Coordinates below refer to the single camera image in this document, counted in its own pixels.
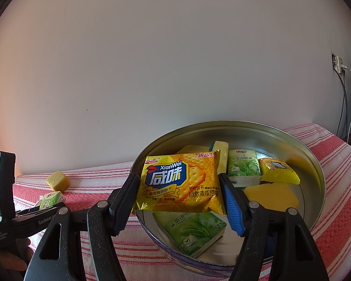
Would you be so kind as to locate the yellow XianWei cracker packet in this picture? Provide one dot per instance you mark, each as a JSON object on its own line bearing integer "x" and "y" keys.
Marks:
{"x": 181, "y": 183}

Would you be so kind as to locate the yellow green sponge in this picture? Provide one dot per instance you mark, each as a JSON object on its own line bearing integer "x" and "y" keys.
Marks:
{"x": 222, "y": 149}
{"x": 273, "y": 196}

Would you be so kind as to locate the person's left hand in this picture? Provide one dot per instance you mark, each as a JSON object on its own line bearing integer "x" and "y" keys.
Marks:
{"x": 12, "y": 262}

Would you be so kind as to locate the wall power outlet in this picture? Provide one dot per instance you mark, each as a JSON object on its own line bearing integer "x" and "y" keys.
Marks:
{"x": 338, "y": 65}

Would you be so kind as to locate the yellow sponge at left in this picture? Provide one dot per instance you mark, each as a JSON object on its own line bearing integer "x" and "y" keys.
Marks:
{"x": 58, "y": 181}

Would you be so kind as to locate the red white striped cloth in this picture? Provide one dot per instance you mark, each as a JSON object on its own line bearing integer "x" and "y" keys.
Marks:
{"x": 141, "y": 259}

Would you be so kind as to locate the yellow packet in tin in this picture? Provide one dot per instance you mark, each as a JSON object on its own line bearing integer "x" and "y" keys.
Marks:
{"x": 277, "y": 171}

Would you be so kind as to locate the small green tissue pack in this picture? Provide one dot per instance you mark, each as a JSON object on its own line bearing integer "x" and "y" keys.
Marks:
{"x": 50, "y": 199}

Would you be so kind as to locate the green tea tissue pack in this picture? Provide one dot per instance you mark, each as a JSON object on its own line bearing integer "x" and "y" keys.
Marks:
{"x": 191, "y": 233}

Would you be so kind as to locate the round metal tin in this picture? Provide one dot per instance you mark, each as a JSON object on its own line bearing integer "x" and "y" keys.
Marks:
{"x": 267, "y": 141}

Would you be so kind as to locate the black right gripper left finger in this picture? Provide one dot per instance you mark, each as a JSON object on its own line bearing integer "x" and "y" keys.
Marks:
{"x": 59, "y": 253}

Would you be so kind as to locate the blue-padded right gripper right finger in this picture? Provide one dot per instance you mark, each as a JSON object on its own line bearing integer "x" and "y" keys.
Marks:
{"x": 283, "y": 234}

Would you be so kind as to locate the green tissue pack outside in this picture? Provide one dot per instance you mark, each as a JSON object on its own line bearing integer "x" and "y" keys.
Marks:
{"x": 243, "y": 168}

